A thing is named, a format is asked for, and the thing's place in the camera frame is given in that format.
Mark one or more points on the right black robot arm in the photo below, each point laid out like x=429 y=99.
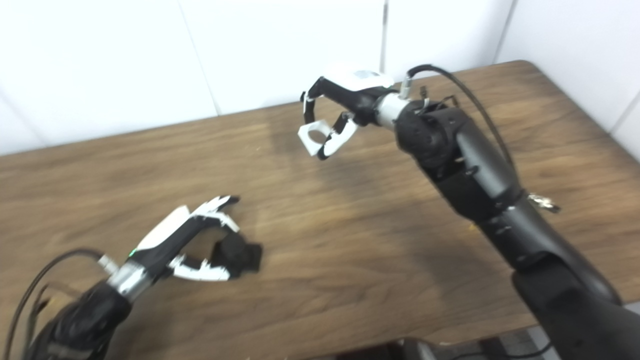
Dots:
x=475 y=170

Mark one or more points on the black peg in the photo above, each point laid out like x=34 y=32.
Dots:
x=240 y=255

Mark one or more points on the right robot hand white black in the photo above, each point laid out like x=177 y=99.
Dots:
x=357 y=82

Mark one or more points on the white square piece with hole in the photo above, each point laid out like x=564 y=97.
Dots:
x=304 y=137

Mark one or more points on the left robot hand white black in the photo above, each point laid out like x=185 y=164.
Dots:
x=162 y=232

